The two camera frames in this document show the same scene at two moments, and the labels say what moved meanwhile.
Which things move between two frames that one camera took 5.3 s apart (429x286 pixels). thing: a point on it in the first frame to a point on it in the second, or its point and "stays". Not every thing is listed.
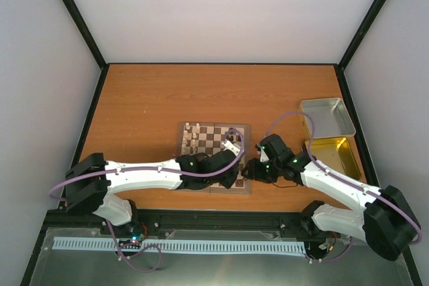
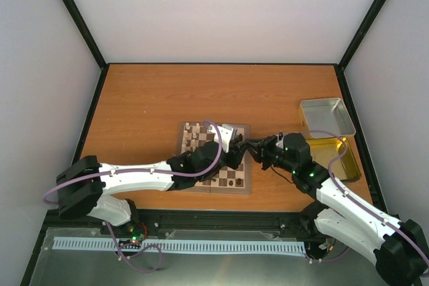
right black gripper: [255, 173] to [261, 148]
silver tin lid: [330, 118] stays
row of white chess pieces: [185, 138] stays
